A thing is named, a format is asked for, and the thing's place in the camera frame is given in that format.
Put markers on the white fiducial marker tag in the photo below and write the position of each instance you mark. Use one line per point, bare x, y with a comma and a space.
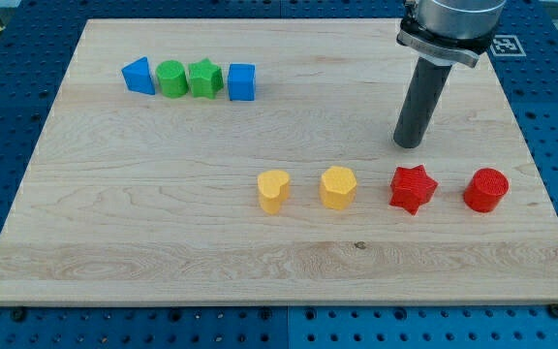
506, 45

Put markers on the blue cube block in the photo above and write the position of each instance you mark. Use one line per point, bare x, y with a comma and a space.
242, 82

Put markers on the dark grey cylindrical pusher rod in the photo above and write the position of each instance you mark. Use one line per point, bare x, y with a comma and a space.
426, 86

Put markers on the yellow heart block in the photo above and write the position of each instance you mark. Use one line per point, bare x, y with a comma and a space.
273, 190

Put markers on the green star block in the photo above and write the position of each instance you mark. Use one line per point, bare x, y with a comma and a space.
206, 79

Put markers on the light wooden board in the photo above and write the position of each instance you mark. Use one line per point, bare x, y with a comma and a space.
142, 200

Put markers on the red star block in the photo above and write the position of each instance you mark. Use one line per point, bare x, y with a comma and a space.
411, 188

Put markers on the yellow hexagon block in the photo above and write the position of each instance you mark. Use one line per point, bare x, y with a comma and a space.
338, 187

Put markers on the green cylinder block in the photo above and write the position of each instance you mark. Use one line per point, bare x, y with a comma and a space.
172, 79

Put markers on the red cylinder block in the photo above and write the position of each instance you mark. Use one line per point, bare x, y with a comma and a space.
486, 190

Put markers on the blue triangle block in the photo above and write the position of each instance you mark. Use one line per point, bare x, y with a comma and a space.
138, 77

